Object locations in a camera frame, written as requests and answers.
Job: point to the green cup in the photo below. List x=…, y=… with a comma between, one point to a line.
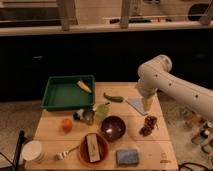
x=102, y=110

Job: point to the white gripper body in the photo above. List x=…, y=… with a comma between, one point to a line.
x=147, y=99

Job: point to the grey triangular cloth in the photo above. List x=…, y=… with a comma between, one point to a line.
x=136, y=103

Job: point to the yellow corn cob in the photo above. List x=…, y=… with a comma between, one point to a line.
x=84, y=87

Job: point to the green plastic tray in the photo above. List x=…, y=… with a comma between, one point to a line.
x=63, y=93

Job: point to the blue sponge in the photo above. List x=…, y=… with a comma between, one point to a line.
x=127, y=157

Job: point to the orange bowl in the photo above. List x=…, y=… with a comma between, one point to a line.
x=83, y=151

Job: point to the wooden block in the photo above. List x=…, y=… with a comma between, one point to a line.
x=93, y=148

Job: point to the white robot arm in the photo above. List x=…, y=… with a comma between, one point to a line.
x=155, y=75

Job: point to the orange fruit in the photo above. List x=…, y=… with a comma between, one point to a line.
x=66, y=125

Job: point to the purple bowl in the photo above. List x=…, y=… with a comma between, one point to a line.
x=112, y=128

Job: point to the metal measuring cup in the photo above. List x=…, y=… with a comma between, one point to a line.
x=88, y=117

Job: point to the bunch of dark grapes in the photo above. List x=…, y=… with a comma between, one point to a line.
x=148, y=127

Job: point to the black and white small toy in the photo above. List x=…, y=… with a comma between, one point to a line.
x=78, y=115

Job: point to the silver fork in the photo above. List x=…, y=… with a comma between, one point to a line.
x=62, y=155

